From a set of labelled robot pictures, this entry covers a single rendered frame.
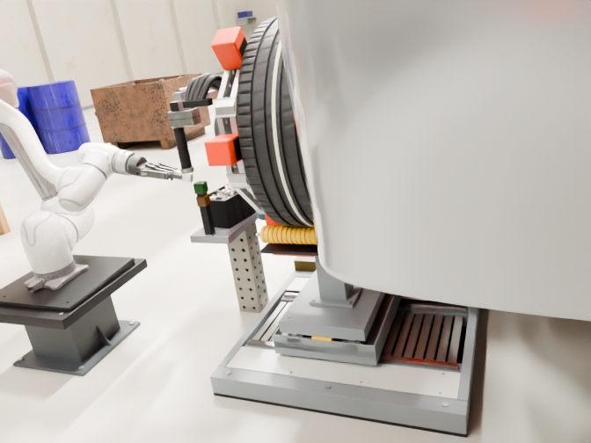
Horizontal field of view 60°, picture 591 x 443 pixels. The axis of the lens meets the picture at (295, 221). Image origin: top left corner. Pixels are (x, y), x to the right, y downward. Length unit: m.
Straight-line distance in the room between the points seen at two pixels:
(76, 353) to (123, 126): 4.74
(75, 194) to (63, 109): 5.75
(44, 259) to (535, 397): 1.78
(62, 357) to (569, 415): 1.83
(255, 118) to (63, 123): 6.33
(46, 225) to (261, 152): 1.06
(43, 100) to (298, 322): 6.27
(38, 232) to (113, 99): 4.67
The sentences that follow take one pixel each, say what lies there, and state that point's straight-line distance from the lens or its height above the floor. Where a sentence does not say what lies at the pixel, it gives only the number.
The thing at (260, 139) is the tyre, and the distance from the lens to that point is 1.37.
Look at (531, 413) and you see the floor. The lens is 1.74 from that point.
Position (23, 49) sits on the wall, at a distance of 12.91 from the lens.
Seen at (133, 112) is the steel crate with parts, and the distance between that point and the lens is 6.57.
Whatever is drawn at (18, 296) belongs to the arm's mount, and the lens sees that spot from 2.25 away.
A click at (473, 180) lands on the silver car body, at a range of 0.56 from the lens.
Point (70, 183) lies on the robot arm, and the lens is 1.90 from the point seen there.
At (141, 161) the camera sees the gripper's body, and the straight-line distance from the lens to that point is 1.92.
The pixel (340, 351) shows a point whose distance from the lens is 1.73.
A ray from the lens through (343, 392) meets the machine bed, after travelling 1.66.
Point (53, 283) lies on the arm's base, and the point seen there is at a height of 0.34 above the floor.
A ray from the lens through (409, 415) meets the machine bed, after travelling 1.62.
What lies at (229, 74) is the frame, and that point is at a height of 1.04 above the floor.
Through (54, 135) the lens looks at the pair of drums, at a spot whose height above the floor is 0.25.
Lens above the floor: 1.13
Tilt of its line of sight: 20 degrees down
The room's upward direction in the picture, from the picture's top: 8 degrees counter-clockwise
